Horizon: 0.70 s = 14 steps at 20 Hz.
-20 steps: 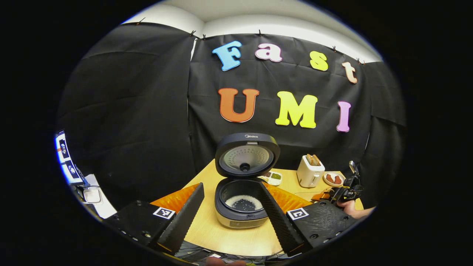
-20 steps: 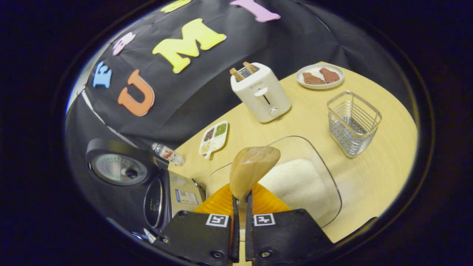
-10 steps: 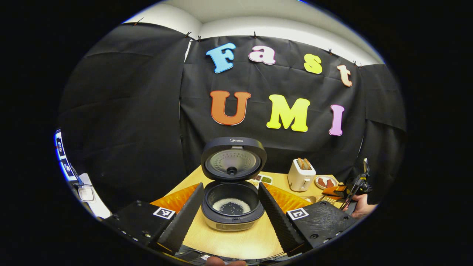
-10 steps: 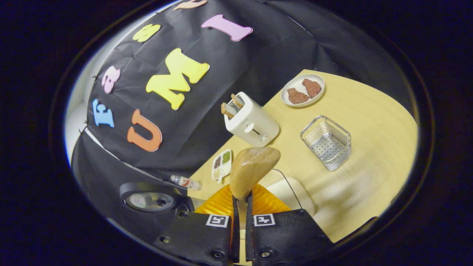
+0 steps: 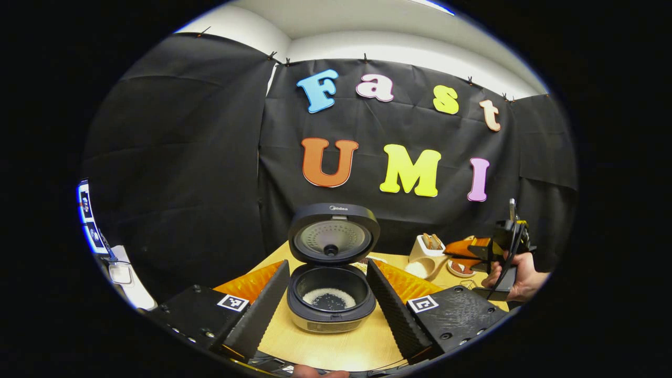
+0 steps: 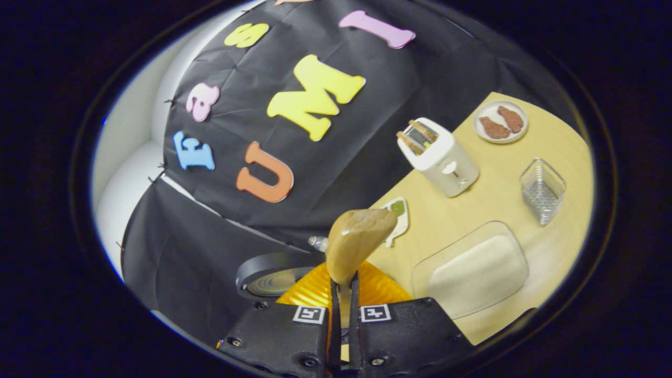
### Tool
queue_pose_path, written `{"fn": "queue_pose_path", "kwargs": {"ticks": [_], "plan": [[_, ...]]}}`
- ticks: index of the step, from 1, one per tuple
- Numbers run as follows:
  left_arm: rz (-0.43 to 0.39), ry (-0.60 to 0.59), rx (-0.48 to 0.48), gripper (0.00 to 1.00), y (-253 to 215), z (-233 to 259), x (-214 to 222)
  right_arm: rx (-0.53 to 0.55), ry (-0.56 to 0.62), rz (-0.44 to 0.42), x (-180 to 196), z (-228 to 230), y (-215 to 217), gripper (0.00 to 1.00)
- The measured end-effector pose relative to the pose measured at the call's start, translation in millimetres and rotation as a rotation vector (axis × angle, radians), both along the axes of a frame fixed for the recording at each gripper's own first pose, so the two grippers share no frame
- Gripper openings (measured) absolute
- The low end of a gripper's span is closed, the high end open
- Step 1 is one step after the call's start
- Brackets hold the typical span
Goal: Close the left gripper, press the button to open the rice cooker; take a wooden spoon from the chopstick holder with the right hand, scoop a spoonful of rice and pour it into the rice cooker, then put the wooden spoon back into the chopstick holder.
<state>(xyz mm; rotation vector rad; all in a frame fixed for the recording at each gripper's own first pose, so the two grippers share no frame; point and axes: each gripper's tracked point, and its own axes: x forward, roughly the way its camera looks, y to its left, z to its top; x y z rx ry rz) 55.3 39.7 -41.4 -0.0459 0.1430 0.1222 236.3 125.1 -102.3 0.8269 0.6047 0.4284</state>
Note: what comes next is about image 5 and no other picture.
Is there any white toaster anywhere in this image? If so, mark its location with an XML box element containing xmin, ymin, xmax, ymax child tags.
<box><xmin>408</xmin><ymin>234</ymin><xmax>447</xmax><ymax>263</ymax></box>

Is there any computer monitor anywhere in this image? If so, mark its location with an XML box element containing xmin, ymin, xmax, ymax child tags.
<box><xmin>78</xmin><ymin>180</ymin><xmax>108</xmax><ymax>255</ymax></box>

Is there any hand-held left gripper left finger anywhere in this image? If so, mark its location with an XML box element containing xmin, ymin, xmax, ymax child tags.
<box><xmin>139</xmin><ymin>260</ymin><xmax>291</xmax><ymax>364</ymax></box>

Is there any black backdrop cloth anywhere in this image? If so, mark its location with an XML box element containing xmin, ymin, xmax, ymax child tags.
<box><xmin>79</xmin><ymin>33</ymin><xmax>578</xmax><ymax>302</ymax></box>

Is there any dark grey rice cooker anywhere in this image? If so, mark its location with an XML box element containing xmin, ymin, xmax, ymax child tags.
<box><xmin>287</xmin><ymin>203</ymin><xmax>381</xmax><ymax>333</ymax></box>

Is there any white rice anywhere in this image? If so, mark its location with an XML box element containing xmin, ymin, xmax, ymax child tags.
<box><xmin>303</xmin><ymin>288</ymin><xmax>356</xmax><ymax>310</ymax></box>

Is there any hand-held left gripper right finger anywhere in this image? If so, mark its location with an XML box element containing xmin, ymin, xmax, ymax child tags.
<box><xmin>366</xmin><ymin>259</ymin><xmax>510</xmax><ymax>365</ymax></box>

